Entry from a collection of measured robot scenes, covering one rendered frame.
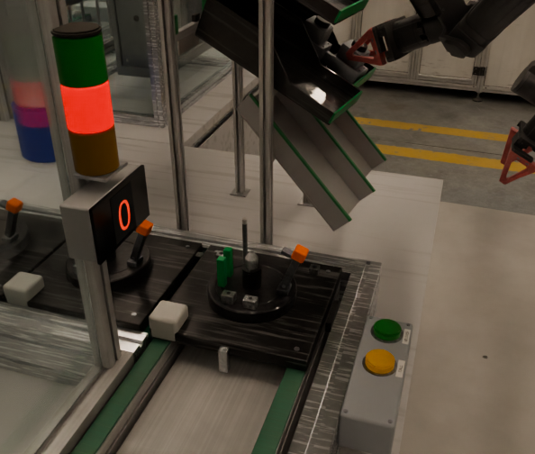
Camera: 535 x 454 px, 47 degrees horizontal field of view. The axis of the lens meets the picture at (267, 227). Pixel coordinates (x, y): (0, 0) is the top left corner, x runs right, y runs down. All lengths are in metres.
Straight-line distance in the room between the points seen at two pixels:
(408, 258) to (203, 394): 0.57
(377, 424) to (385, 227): 0.66
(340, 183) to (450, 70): 3.82
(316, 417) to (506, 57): 4.30
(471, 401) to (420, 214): 0.57
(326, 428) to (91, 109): 0.46
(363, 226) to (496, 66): 3.65
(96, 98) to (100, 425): 0.41
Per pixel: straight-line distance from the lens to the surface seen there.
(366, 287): 1.03
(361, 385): 0.86
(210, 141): 2.02
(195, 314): 0.95
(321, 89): 1.12
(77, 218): 0.70
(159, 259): 1.08
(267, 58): 1.02
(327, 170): 1.19
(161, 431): 0.87
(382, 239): 1.36
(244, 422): 0.87
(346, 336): 0.94
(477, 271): 1.30
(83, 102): 0.68
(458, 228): 1.44
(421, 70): 5.00
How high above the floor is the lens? 1.56
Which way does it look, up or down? 31 degrees down
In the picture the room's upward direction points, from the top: straight up
